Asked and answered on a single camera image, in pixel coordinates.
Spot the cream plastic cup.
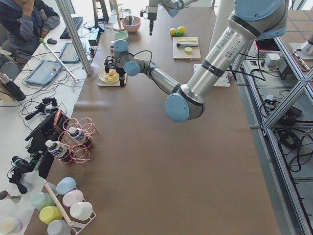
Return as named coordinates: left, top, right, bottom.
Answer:
left=0, top=217, right=23, bottom=235

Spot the glazed twisted donut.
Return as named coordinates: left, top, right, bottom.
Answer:
left=104, top=70, right=119, bottom=83

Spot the cream rabbit serving tray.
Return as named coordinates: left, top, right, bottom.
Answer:
left=97, top=62, right=127, bottom=87

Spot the pink bowl with ice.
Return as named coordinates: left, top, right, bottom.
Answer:
left=121, top=16, right=141, bottom=33

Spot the yellow plastic cup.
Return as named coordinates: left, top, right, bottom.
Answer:
left=39, top=206, right=63, bottom=225

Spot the steel muddler black tip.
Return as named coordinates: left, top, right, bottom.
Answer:
left=176, top=43, right=199, bottom=47

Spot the white plastic cup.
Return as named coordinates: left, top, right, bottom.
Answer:
left=70, top=202, right=93, bottom=221

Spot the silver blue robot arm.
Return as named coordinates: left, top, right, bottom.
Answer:
left=113, top=0, right=289, bottom=122
left=140, top=0, right=197, bottom=36

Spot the green plastic cup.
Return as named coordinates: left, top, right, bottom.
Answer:
left=31, top=192, right=55, bottom=211

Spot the white round plate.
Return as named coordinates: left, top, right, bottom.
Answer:
left=98, top=68, right=119, bottom=84

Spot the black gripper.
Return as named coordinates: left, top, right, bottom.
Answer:
left=105, top=56, right=125, bottom=87
left=140, top=8, right=157, bottom=36

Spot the pink plastic cup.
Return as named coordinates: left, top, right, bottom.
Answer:
left=62, top=189, right=84, bottom=207

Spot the yellow lemon upper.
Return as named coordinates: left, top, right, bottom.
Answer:
left=177, top=26, right=186, bottom=34

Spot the dark tea bottle on tray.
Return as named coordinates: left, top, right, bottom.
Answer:
left=110, top=40, right=115, bottom=59

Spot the yellow plastic knife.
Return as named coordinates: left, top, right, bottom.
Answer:
left=179, top=39, right=197, bottom=42

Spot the blue plastic cup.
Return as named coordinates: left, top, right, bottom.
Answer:
left=56, top=177, right=76, bottom=195

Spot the grey plastic cup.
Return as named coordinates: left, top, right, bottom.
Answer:
left=47, top=220, right=71, bottom=235

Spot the mint green bowl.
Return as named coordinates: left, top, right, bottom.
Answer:
left=114, top=31, right=129, bottom=41

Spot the blue teach pendant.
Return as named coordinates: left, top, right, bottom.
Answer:
left=25, top=60, right=62, bottom=86
left=59, top=43, right=80, bottom=64

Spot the blue teach pendant near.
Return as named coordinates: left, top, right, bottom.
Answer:
left=25, top=60, right=62, bottom=86

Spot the tea bottle in rack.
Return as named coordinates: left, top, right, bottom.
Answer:
left=69, top=127, right=92, bottom=148
left=45, top=140, right=73, bottom=164

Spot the wooden cutting board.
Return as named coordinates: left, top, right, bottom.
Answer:
left=173, top=37, right=201, bottom=60

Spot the black thermos bottle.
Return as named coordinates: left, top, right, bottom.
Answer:
left=0, top=73, right=26, bottom=101

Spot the green lime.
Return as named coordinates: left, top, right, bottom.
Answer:
left=175, top=31, right=182, bottom=37

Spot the copper wire bottle rack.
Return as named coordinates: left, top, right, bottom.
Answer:
left=53, top=110, right=98, bottom=166

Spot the yellow lemon lower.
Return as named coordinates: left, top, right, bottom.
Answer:
left=169, top=28, right=177, bottom=36

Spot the blue teach pendant far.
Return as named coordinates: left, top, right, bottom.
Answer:
left=59, top=43, right=80, bottom=64

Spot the black keyboard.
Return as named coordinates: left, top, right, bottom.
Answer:
left=59, top=16, right=84, bottom=40

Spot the half lemon slice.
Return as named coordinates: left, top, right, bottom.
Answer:
left=184, top=47, right=192, bottom=54

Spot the seated person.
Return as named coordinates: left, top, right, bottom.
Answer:
left=0, top=0, right=60, bottom=64

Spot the yellow lemon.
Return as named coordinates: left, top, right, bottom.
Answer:
left=177, top=26, right=186, bottom=34
left=169, top=28, right=177, bottom=36

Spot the metal ice scoop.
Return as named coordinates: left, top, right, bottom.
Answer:
left=124, top=15, right=134, bottom=25

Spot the wooden cup tree stand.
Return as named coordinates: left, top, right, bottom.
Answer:
left=109, top=0, right=125, bottom=32

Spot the black computer mouse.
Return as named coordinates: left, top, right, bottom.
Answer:
left=47, top=38, right=57, bottom=45

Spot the white wire cup rack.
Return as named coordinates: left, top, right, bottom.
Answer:
left=44, top=180, right=96, bottom=235

